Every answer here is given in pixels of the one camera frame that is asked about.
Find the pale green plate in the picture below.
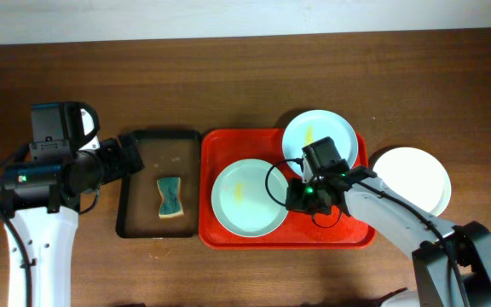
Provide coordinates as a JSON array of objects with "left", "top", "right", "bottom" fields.
[{"left": 211, "top": 159, "right": 288, "bottom": 238}]

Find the green yellow sponge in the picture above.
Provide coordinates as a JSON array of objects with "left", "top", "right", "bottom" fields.
[{"left": 157, "top": 177, "right": 184, "bottom": 218}]

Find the white plate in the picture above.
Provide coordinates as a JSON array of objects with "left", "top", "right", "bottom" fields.
[{"left": 369, "top": 147, "right": 452, "bottom": 216}]

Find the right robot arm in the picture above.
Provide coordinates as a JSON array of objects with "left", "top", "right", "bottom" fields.
[{"left": 286, "top": 167, "right": 491, "bottom": 307}]

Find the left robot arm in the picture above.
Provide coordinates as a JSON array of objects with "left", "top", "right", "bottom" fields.
[{"left": 0, "top": 134, "right": 143, "bottom": 306}]

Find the black plastic tray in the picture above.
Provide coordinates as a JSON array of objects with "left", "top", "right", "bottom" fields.
[{"left": 116, "top": 130, "right": 201, "bottom": 239}]

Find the red plastic tray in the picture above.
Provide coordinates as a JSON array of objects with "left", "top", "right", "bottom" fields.
[{"left": 199, "top": 128, "right": 376, "bottom": 250}]

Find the light blue plate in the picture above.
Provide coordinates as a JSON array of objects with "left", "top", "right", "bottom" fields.
[{"left": 281, "top": 110, "right": 359, "bottom": 167}]

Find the right black cable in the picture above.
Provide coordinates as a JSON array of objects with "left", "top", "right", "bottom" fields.
[{"left": 264, "top": 157, "right": 468, "bottom": 307}]

